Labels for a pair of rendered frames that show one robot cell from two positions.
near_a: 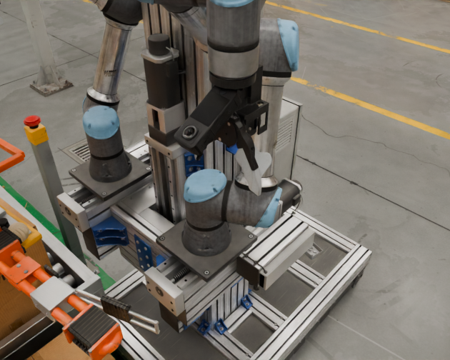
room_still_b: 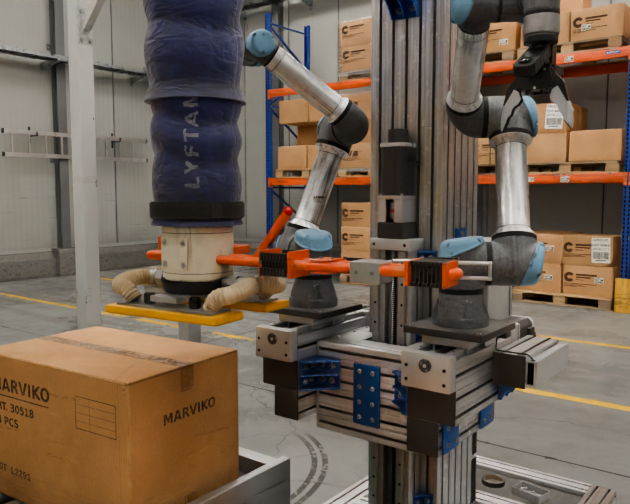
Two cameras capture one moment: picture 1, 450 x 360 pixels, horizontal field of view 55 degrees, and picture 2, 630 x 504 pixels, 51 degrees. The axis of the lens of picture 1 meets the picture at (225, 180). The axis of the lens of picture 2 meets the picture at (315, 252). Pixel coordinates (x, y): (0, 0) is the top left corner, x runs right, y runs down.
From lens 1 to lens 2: 118 cm
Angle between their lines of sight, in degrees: 34
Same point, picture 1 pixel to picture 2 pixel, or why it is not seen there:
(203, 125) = (534, 57)
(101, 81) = (308, 207)
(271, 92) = (519, 147)
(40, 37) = (91, 317)
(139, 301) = not seen: outside the picture
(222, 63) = (541, 20)
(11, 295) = (198, 443)
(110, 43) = (323, 168)
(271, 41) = not seen: hidden behind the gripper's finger
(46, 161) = not seen: hidden behind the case
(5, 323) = (183, 488)
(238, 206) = (504, 253)
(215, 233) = (477, 300)
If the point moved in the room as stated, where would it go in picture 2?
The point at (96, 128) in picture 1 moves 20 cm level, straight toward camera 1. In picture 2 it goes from (315, 237) to (346, 242)
